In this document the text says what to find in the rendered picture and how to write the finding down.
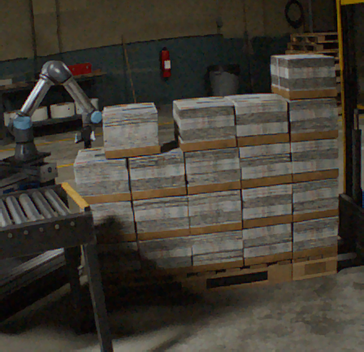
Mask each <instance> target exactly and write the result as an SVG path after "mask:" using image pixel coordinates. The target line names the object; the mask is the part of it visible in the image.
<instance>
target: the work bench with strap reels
mask: <svg viewBox="0 0 364 352"><path fill-rule="evenodd" d="M67 67H68V68H69V70H70V71H71V74H73V78H74V79H75V82H80V81H82V80H92V81H93V98H92V99H89V100H90V102H91V103H92V104H93V105H94V106H95V107H96V109H97V111H100V112H101V113H102V114H103V112H104V110H102V109H100V108H99V109H98V107H99V103H98V98H97V90H96V85H97V84H96V79H101V80H102V94H103V108H104V107H107V102H106V81H105V75H106V72H92V64H91V63H82V64H76V63H75V64H74V65H67ZM35 81H36V82H34V86H33V83H25V82H27V81H24V82H17V83H13V84H11V85H6V86H3V87H0V134H1V139H0V140H4V144H5V145H3V146H8V145H9V144H7V132H9V131H8V128H7V125H8V122H9V120H10V119H12V118H13V117H14V116H15V114H16V112H19V111H8V112H4V110H3V105H2V93H9V92H13V91H20V90H26V89H33V87H35V86H36V84H37V82H38V81H39V80H35ZM46 108H47V107H45V106H41V107H38V108H37V109H36V110H35V112H34V113H33V115H32V117H31V121H32V126H33V127H36V126H42V125H47V124H57V123H58V122H63V121H69V120H79V119H82V114H81V111H82V109H81V108H80V106H79V105H78V104H77V103H76V102H74V103H72V102H66V103H59V104H54V105H52V106H50V110H51V115H47V110H46Z"/></svg>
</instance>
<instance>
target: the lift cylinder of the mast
mask: <svg viewBox="0 0 364 352"><path fill-rule="evenodd" d="M363 114H364V109H363V108H356V109H354V128H353V200H354V201H356V202H358V204H359V205H361V177H362V154H361V135H362V130H361V129H359V115H363Z"/></svg>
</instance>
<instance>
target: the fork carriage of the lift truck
mask: <svg viewBox="0 0 364 352"><path fill-rule="evenodd" d="M338 196H339V197H338V200H339V201H338V203H339V206H338V208H339V214H338V216H339V218H338V219H339V226H338V230H337V231H338V234H337V235H338V236H339V237H340V238H344V239H345V240H346V241H347V242H348V243H349V247H350V248H352V249H353V251H354V252H358V253H359V254H361V255H362V257H363V260H364V208H363V206H361V205H359V204H358V202H356V201H354V200H353V199H352V198H351V197H349V195H347V194H346V193H344V192H343V193H339V194H338Z"/></svg>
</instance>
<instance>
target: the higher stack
mask: <svg viewBox="0 0 364 352"><path fill-rule="evenodd" d="M334 58H335V57H332V56H322V55H319V54H293V55H287V54H285V55H277V56H271V58H270V60H271V82H272V83H271V85H274V86H276V87H279V88H280V89H284V90H287V91H289V92H290V91H298V90H303V91H306V90H315V89H321V90H323V89H336V87H337V86H336V76H335V63H334V62H335V60H334ZM273 95H275V96H277V98H278V97H280V98H282V99H283V100H285V101H286V102H287V107H286V108H287V111H288V118H287V120H288V126H287V127H288V133H291V134H295V133H310V132H317V131H325V132H326V131H333V130H337V128H338V123H339V122H338V120H337V118H338V110H337V107H336V99H335V98H333V97H322V98H299V99H290V98H286V97H283V96H280V95H278V94H277V93H273ZM289 145H290V146H289V147H290V152H289V158H290V159H289V161H290V162H292V164H291V165H292V172H291V173H292V178H293V175H296V174H303V173H310V172H325V171H332V170H339V155H338V154H339V152H338V148H337V147H338V143H337V138H335V137H330V138H323V139H315V140H307V141H293V142H291V141H289ZM290 183H291V184H292V210H291V213H292V215H299V214H305V213H306V212H312V211H326V210H332V209H338V206H339V203H338V201H339V200H338V197H339V196H338V179H337V178H336V177H335V178H327V179H320V180H306V181H298V182H290ZM338 218H339V216H338V215H332V216H329V217H325V218H318V219H306V220H299V221H298V222H292V223H290V225H291V227H290V228H291V230H292V236H291V237H292V239H291V240H292V252H298V251H304V250H310V249H317V248H323V247H330V246H336V245H337V242H338V241H337V239H338V237H337V236H338V235H337V234H338V231H337V230H338V226H339V219H338ZM289 260H290V262H292V281H294V280H301V279H307V278H315V277H316V276H326V275H332V274H337V270H336V262H337V253H336V252H334V253H326V254H318V255H315V256H309V257H301V258H296V259H289Z"/></svg>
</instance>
